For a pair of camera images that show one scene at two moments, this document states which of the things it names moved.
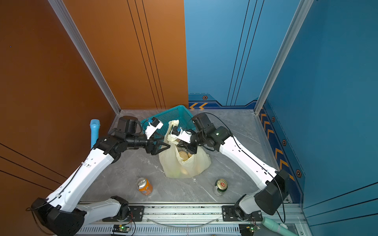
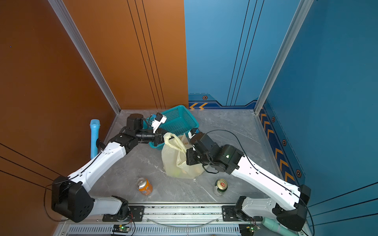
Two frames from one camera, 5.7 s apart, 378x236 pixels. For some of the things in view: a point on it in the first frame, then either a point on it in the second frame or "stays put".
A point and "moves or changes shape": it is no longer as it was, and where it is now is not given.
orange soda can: (144, 186) stays put
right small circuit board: (248, 229) stays put
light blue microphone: (94, 130) stays put
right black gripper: (189, 147) -> (189, 155)
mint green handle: (276, 227) stays put
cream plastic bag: (177, 163) moves or changes shape
